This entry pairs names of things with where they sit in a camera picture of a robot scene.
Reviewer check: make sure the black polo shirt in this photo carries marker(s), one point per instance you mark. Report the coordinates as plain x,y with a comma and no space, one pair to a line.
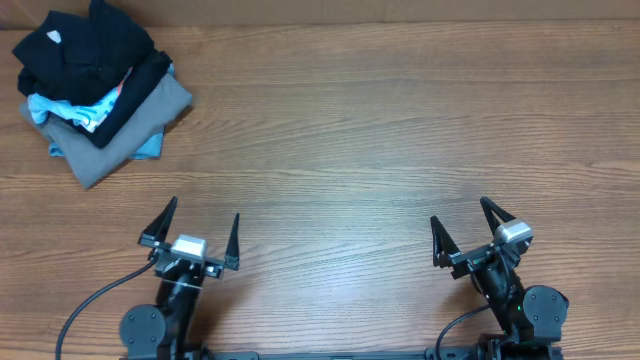
80,59

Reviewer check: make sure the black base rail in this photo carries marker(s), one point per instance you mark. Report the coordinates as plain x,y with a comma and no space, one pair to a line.
330,356

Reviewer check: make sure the grey folded shirt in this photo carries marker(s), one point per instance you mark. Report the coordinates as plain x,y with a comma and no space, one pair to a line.
91,164

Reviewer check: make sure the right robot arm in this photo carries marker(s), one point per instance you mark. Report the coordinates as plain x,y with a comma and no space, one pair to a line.
530,318

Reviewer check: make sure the light blue printed folded shirt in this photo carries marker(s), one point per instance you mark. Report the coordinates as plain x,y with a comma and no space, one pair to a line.
99,125

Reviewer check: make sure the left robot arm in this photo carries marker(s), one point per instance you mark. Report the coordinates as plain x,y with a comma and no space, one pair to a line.
160,330

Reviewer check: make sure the black folded shirt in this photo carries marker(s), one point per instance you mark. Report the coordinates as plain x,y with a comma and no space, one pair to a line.
101,121

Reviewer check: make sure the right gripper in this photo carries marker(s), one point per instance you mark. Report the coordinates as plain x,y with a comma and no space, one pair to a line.
444,248

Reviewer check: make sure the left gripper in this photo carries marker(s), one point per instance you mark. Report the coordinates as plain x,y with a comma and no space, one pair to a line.
214,268

